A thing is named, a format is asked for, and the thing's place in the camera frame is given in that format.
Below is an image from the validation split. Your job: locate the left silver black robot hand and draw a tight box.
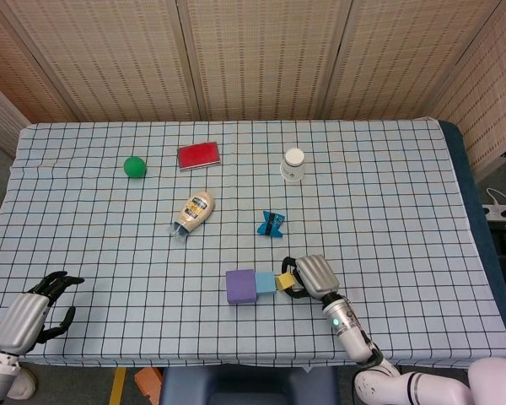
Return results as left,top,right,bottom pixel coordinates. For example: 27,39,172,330
0,271,85,355

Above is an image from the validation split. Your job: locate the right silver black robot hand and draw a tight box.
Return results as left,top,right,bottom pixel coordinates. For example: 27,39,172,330
281,254,341,301

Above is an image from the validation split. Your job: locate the medium light blue foam cube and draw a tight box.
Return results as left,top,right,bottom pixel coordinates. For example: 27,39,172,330
254,272,278,295

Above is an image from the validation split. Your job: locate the large purple foam cube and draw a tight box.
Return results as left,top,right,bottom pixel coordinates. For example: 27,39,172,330
225,268,258,305

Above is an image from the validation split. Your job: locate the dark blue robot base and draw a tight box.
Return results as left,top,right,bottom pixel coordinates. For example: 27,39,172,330
159,365,339,405

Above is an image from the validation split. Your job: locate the crumpled blue snack wrapper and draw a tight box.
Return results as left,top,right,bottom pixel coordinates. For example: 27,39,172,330
256,210,287,238

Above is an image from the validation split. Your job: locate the upturned white paper cup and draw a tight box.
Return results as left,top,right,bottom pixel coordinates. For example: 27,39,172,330
280,147,305,183

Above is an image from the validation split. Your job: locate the light blue checkered tablecloth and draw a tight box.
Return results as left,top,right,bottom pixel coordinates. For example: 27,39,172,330
0,117,506,370

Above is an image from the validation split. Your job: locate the mayonnaise squeeze bottle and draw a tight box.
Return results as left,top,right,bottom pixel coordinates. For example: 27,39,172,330
167,191,217,242

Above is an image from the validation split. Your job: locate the orange object on floor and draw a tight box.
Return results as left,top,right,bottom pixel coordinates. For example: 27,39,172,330
134,367,162,404

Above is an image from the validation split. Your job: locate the flat red tin box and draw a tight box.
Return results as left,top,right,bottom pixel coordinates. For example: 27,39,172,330
176,142,222,172

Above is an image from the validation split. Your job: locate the dark blue table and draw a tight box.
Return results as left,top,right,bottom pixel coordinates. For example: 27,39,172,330
438,120,506,347

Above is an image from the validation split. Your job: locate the green ball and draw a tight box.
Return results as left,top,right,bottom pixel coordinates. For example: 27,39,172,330
123,155,148,180

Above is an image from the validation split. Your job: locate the woven bamboo folding screen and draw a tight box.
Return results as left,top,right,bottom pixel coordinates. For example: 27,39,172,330
0,0,506,182

